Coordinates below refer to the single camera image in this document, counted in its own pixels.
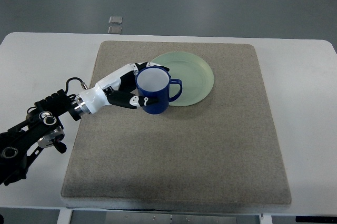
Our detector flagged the lower floor socket plate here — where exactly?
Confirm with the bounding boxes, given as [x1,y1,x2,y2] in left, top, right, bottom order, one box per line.
[108,26,122,34]

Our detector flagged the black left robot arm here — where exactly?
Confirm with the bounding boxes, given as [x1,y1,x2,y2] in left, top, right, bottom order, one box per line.
[1,62,169,186]

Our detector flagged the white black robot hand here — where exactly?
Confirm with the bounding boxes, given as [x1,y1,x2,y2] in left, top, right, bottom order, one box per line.
[76,62,170,114]

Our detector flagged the beige fabric mat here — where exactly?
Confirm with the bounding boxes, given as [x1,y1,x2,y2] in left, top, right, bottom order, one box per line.
[61,41,291,212]

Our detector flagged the blue mug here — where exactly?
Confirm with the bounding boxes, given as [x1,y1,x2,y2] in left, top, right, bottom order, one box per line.
[135,66,183,115]

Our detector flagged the metal table frame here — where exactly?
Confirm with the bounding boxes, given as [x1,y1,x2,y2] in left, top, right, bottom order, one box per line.
[56,207,273,224]

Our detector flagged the floor socket plate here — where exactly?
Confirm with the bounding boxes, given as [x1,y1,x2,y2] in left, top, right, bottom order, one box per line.
[108,16,123,25]
[108,26,122,34]

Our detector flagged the upper floor socket plate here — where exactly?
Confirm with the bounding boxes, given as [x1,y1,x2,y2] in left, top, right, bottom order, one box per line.
[108,16,123,25]

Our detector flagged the light green plate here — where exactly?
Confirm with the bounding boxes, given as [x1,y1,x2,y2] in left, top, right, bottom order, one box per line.
[152,52,214,107]

